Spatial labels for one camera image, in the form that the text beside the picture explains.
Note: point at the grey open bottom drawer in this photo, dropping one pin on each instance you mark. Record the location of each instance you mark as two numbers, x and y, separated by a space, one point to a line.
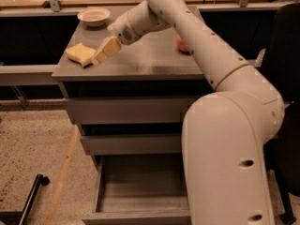
140 190

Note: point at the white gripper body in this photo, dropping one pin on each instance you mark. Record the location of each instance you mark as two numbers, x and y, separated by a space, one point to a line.
121 29

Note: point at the grey desk frame rail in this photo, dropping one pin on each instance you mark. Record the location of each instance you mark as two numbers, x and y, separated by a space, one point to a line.
27 75

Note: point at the black wheeled stand leg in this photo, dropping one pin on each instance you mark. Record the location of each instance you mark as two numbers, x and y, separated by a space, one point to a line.
20 217

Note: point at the grey top drawer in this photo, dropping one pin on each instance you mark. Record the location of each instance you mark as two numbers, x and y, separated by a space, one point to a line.
140 110

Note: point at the grey drawer cabinet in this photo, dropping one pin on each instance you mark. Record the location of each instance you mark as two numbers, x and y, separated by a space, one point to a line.
149 68

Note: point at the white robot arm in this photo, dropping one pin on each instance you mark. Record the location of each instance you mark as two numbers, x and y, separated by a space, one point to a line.
223 133

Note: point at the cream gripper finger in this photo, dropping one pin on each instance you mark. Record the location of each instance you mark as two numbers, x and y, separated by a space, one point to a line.
99 57
111 46

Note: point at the red apple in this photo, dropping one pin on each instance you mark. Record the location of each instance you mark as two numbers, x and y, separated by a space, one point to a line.
180 45

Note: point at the grey middle drawer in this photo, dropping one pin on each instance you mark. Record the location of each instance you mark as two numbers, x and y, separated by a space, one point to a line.
131 144

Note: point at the yellow sponge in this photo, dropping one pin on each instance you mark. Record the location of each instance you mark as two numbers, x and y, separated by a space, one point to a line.
81 54

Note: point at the white ceramic bowl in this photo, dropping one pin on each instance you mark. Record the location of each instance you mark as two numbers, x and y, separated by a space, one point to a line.
94 16

